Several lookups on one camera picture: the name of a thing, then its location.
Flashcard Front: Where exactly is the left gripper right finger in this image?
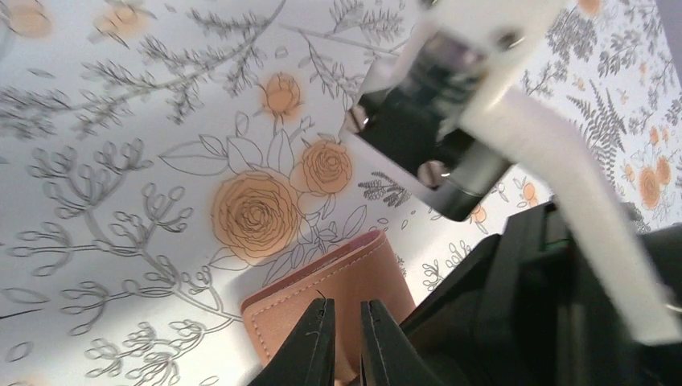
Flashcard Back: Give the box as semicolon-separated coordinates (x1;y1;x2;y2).
359;300;442;386

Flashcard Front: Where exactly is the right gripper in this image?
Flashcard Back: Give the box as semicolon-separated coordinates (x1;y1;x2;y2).
401;202;681;385

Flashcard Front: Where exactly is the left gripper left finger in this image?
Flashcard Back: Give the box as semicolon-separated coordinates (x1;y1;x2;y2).
249;298;335;386

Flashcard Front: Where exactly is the brown leather card holder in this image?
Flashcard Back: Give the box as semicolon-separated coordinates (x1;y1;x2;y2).
240;231;416;384

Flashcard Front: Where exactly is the floral table mat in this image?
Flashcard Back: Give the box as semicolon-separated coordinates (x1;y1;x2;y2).
1;1;681;385

